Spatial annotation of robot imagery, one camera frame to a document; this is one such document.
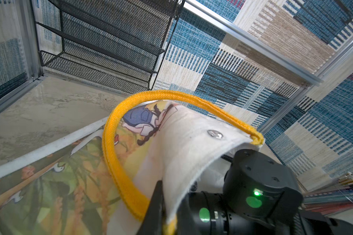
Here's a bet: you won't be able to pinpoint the black wire mesh shelf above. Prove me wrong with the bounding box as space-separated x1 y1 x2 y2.
30 0 184 94

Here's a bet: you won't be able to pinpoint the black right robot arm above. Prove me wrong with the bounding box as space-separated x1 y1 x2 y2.
177 149 353 235

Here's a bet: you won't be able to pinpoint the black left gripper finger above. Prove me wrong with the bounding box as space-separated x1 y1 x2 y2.
137 181 164 235

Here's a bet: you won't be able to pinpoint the white canvas bag yellow handles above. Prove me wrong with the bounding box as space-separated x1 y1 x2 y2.
0 90 265 235

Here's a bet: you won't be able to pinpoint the cup of coloured pencils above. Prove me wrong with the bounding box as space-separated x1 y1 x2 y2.
302 172 353 215

